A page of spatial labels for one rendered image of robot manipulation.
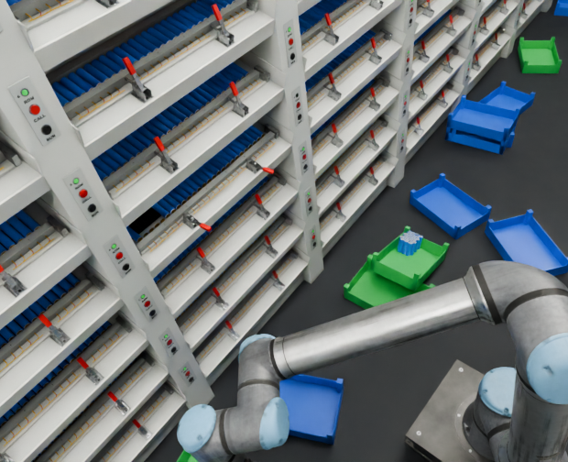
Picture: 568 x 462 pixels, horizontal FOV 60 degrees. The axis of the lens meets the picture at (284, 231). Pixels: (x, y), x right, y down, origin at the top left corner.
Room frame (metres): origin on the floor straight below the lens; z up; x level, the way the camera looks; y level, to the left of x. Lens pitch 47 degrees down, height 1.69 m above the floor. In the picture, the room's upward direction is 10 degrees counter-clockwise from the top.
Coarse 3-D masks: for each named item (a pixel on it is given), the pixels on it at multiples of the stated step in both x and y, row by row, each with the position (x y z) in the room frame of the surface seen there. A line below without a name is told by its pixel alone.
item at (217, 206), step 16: (272, 128) 1.28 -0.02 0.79; (272, 144) 1.25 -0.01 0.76; (288, 144) 1.25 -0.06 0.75; (256, 160) 1.19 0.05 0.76; (272, 160) 1.19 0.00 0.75; (240, 176) 1.13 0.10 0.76; (256, 176) 1.13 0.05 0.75; (224, 192) 1.07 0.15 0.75; (240, 192) 1.08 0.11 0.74; (208, 208) 1.02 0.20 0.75; (224, 208) 1.03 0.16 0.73; (208, 224) 0.99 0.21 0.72; (160, 240) 0.92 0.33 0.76; (176, 240) 0.92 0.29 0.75; (192, 240) 0.94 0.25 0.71; (144, 256) 0.88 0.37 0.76; (160, 256) 0.87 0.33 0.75; (176, 256) 0.90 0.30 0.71
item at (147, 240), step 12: (264, 144) 1.23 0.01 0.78; (240, 156) 1.18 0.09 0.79; (252, 156) 1.20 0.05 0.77; (228, 168) 1.14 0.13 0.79; (216, 180) 1.09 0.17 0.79; (228, 180) 1.10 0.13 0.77; (204, 192) 1.05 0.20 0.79; (192, 204) 1.01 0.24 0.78; (204, 204) 1.02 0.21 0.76; (180, 216) 0.98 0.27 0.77; (156, 228) 0.94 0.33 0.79; (168, 228) 0.95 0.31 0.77; (144, 240) 0.90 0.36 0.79
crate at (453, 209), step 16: (416, 192) 1.63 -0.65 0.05; (432, 192) 1.65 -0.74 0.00; (448, 192) 1.63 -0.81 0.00; (464, 192) 1.57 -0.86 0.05; (432, 208) 1.55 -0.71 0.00; (448, 208) 1.53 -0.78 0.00; (464, 208) 1.52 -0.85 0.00; (480, 208) 1.47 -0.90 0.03; (448, 224) 1.40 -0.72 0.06; (464, 224) 1.42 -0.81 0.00; (480, 224) 1.41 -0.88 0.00
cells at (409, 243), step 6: (408, 234) 1.36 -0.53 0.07; (414, 234) 1.37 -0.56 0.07; (402, 240) 1.32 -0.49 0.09; (408, 240) 1.32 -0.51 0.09; (414, 240) 1.32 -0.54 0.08; (420, 240) 1.33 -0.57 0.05; (402, 246) 1.31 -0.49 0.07; (408, 246) 1.29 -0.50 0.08; (414, 246) 1.29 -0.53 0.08; (420, 246) 1.33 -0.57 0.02; (402, 252) 1.30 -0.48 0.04; (408, 252) 1.28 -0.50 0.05
